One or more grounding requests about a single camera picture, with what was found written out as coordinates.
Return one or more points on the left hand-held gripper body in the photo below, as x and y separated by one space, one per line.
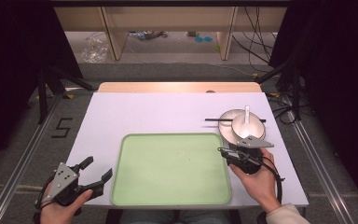
62 182

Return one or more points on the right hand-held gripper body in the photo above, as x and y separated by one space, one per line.
248 158

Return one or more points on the silver metal plate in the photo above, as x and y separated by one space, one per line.
225 129

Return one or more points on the person's left hand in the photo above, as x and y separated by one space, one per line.
60 210

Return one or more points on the person's right hand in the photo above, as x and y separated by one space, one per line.
259 185

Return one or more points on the black chopstick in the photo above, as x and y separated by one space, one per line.
214 119

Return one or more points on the white bowl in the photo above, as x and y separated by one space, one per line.
256 126

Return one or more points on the white spoon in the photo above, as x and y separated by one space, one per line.
247 119

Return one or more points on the light green tray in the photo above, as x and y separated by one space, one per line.
171 169

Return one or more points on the black metal stand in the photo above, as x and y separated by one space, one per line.
295 84
45 90

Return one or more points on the white table mat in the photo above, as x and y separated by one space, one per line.
152 113

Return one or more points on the wooden table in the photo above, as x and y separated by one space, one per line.
167 87

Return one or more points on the clear plastic bag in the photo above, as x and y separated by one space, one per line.
94 49

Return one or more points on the blue round lids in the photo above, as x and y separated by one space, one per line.
203 39

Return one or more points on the dark curtain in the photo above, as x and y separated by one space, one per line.
338 77
9 77

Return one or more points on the clutter under shelf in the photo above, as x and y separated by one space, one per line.
147 34

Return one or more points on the wooden shelf unit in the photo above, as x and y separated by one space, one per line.
167 18

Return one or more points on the aluminium floor rail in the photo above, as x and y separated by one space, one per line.
317 161
28 152

